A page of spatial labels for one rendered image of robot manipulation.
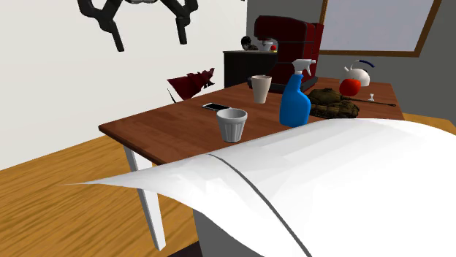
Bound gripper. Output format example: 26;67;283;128
77;0;200;53

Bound dark red crumpled shape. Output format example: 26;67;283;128
166;67;216;104

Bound brown wooden table white legs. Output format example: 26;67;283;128
98;76;406;252

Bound black cabinet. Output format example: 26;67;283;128
223;35;278;89

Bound black smartphone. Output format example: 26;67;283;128
201;102;232;112

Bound grey ribbed cup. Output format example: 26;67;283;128
216;107;248;144

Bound beige cup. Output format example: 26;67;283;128
250;74;273;104

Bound dark red coffee machine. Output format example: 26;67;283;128
253;15;325;94

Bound blue spray bottle white trigger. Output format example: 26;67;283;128
278;58;317;129

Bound olive toy tank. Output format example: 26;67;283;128
307;88;397;120

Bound red apple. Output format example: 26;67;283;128
338;78;362;97

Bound white kettle blue handle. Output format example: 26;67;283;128
343;59;376;88

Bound window with wooden frame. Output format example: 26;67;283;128
319;0;443;58

